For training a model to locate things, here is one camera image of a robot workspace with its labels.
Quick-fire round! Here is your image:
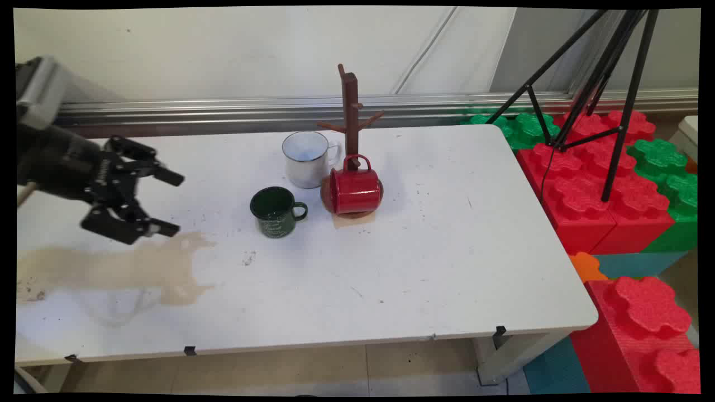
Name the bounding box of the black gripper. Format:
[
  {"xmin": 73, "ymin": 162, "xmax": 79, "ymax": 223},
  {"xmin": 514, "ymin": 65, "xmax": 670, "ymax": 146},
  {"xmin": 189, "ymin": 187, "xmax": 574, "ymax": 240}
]
[{"xmin": 17, "ymin": 123, "xmax": 185, "ymax": 245}]

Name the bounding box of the red enamel mug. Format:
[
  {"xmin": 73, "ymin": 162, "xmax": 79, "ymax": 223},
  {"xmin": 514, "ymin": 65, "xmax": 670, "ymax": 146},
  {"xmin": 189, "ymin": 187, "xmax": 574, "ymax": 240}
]
[{"xmin": 328, "ymin": 154, "xmax": 382, "ymax": 216}]

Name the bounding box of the dark green enamel mug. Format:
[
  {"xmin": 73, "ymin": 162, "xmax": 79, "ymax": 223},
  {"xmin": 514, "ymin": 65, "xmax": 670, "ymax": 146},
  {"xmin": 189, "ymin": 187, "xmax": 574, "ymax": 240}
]
[{"xmin": 250, "ymin": 186, "xmax": 309, "ymax": 239}]

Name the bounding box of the white enamel mug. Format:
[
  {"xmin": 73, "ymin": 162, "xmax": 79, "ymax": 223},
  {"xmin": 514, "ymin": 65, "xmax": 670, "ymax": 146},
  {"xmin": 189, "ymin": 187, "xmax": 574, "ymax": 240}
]
[{"xmin": 282, "ymin": 131, "xmax": 342, "ymax": 189}]

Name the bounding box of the brown wooden mug tree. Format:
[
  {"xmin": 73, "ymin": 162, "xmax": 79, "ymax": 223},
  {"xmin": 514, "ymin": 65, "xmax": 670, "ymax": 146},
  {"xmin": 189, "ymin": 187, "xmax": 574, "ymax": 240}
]
[{"xmin": 317, "ymin": 63, "xmax": 386, "ymax": 219}]

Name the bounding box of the green foam block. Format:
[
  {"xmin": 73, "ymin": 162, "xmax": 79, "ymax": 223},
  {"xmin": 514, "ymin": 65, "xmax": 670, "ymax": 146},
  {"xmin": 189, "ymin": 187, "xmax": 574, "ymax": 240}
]
[
  {"xmin": 463, "ymin": 109, "xmax": 561, "ymax": 151},
  {"xmin": 626, "ymin": 138, "xmax": 699, "ymax": 253}
]

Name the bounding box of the white table leg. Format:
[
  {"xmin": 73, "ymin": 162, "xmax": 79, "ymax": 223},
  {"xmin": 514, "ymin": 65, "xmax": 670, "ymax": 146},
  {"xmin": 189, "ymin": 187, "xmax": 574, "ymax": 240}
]
[{"xmin": 473, "ymin": 329, "xmax": 571, "ymax": 386}]

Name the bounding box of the large red foam block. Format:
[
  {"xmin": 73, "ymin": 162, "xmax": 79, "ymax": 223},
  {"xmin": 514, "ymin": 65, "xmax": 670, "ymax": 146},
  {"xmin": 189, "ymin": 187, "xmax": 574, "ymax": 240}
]
[{"xmin": 517, "ymin": 109, "xmax": 676, "ymax": 255}]

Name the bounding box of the teal foam floor mat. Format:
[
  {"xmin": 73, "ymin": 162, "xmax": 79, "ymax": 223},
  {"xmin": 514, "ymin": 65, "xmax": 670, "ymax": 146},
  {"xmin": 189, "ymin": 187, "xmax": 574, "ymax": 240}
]
[{"xmin": 522, "ymin": 335, "xmax": 593, "ymax": 395}]

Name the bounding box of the orange foam piece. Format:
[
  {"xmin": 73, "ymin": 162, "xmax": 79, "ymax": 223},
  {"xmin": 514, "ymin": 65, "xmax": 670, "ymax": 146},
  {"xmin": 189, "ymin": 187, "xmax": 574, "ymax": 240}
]
[{"xmin": 569, "ymin": 252, "xmax": 609, "ymax": 283}]

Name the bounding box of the black tripod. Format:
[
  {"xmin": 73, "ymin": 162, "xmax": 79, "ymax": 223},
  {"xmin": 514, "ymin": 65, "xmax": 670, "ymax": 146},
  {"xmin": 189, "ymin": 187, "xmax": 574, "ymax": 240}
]
[{"xmin": 486, "ymin": 8, "xmax": 661, "ymax": 203}]

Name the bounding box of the teal foam block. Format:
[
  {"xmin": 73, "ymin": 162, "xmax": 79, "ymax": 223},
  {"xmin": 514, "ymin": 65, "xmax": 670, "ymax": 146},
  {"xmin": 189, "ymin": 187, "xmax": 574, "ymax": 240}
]
[{"xmin": 592, "ymin": 251, "xmax": 689, "ymax": 280}]

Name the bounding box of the white cabinet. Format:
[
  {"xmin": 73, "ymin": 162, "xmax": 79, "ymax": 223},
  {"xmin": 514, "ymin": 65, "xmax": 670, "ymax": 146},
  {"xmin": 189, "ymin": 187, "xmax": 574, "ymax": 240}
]
[{"xmin": 669, "ymin": 116, "xmax": 699, "ymax": 164}]

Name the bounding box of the aluminium wall rail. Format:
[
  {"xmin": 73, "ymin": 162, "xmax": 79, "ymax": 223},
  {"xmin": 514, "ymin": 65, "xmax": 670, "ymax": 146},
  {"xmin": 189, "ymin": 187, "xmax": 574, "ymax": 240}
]
[{"xmin": 56, "ymin": 88, "xmax": 699, "ymax": 132}]

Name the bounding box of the thin black tripod cable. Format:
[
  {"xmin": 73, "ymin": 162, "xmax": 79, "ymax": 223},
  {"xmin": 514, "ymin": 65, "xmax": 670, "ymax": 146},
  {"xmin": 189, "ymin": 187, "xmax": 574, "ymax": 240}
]
[{"xmin": 538, "ymin": 146, "xmax": 557, "ymax": 205}]

